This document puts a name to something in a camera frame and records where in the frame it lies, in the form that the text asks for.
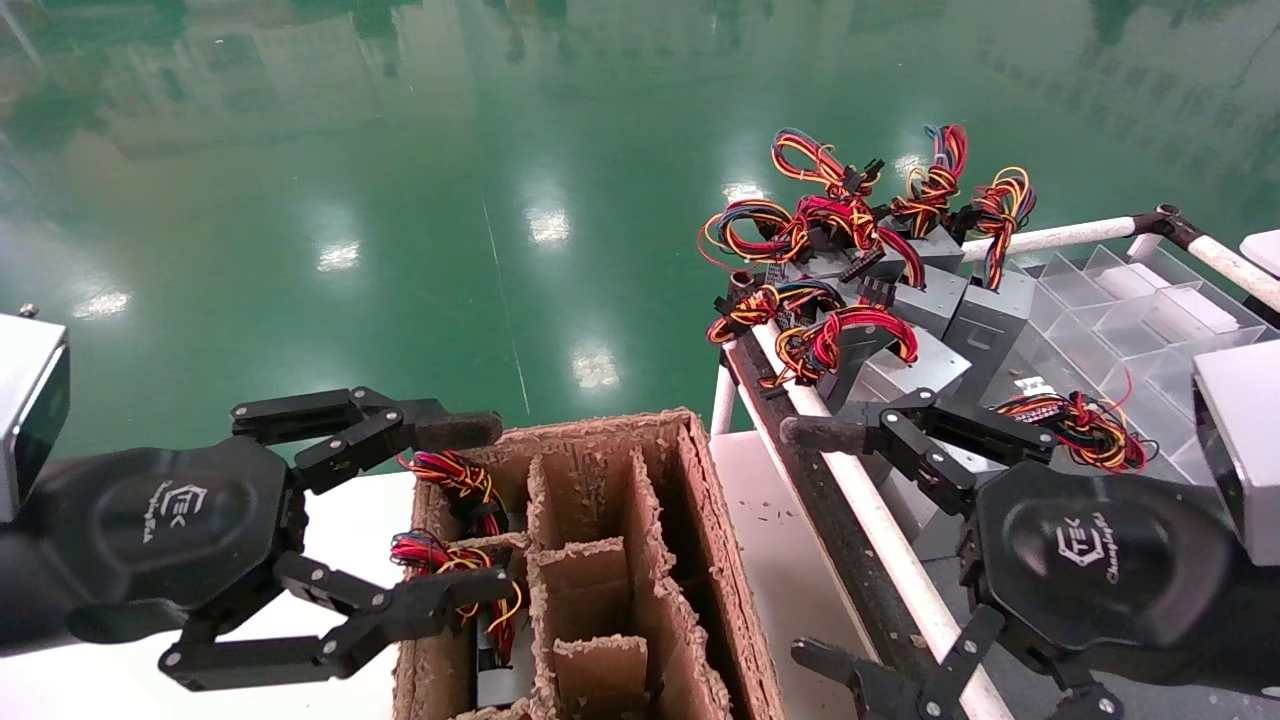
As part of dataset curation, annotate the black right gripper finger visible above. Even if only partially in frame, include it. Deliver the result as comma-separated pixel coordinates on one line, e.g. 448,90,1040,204
780,388,1059,516
792,605,1126,720

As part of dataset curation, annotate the short white rack leg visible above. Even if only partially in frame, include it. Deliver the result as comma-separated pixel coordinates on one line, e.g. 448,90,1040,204
708,362,739,437

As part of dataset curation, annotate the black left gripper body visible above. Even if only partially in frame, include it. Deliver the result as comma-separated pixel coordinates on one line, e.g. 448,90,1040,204
25,437,307,646

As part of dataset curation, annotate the black pipe corner connector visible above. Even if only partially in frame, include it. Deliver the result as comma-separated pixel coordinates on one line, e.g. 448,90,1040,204
1133,204,1206,253

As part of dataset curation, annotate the clear plastic divider tray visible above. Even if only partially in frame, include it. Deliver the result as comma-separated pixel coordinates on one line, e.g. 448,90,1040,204
1005,243,1280,491

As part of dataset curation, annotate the long white rack pipe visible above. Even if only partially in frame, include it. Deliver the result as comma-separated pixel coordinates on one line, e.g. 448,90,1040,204
748,322,1013,720

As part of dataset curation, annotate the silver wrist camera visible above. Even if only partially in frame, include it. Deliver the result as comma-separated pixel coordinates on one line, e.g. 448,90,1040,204
0,305,71,523
1192,340,1280,567

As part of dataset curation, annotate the small white box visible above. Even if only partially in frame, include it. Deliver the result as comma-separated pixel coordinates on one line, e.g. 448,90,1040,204
1240,230,1280,279
1150,285,1241,341
1100,262,1166,301

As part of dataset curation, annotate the brown cardboard divider box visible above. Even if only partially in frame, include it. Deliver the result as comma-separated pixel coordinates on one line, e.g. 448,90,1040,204
392,407,786,720

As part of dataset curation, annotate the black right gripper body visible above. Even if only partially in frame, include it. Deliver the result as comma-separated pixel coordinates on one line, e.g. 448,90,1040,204
962,462,1243,661

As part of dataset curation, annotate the white rail frame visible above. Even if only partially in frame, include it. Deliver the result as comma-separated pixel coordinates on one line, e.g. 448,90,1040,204
720,335,966,720

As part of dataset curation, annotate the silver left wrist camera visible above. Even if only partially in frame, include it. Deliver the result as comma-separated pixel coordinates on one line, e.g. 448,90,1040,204
0,305,71,523

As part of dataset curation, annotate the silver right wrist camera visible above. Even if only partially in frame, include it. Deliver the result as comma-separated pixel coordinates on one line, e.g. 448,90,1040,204
1192,340,1280,567

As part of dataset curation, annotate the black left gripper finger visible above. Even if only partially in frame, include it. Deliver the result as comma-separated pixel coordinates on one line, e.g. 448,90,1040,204
158,550,521,693
232,386,504,494

